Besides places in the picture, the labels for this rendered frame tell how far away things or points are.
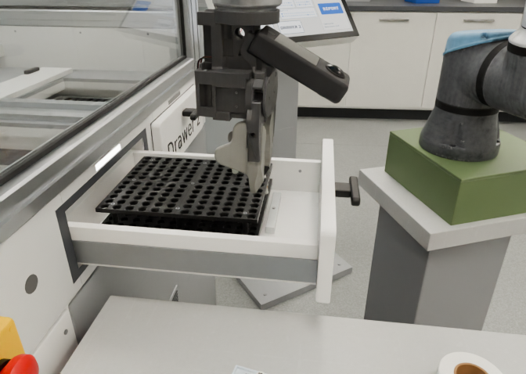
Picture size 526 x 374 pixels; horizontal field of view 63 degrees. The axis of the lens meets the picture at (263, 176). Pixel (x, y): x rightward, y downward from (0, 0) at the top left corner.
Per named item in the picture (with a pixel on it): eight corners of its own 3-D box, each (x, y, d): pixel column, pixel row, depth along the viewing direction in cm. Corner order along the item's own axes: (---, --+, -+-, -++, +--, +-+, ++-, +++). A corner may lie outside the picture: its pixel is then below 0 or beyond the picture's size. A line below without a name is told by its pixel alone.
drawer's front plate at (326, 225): (328, 193, 79) (333, 138, 74) (329, 306, 53) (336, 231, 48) (318, 192, 79) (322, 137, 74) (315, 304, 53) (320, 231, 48)
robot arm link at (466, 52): (467, 88, 91) (481, 20, 84) (523, 106, 80) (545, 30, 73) (421, 95, 87) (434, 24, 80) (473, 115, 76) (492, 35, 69)
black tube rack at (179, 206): (272, 196, 74) (272, 163, 71) (257, 260, 58) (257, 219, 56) (148, 188, 77) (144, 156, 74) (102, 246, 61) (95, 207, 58)
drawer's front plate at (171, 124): (203, 127, 110) (199, 84, 105) (165, 177, 85) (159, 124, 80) (196, 126, 111) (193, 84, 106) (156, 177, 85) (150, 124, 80)
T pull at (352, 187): (356, 183, 65) (357, 174, 65) (359, 208, 59) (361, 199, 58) (332, 181, 66) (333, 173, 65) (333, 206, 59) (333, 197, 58)
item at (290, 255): (318, 190, 77) (321, 159, 74) (315, 286, 54) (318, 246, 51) (106, 177, 82) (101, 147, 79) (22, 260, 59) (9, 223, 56)
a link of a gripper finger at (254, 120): (251, 153, 53) (254, 82, 50) (265, 155, 53) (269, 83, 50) (242, 164, 48) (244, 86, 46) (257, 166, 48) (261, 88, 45)
